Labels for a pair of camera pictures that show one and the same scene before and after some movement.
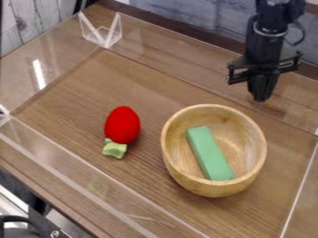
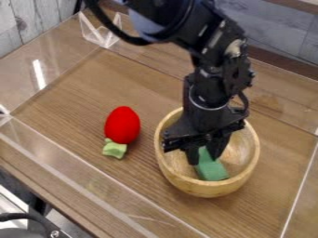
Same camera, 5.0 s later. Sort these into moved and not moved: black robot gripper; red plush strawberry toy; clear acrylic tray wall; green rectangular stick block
Moved: black robot gripper; green rectangular stick block
Not moved: clear acrylic tray wall; red plush strawberry toy
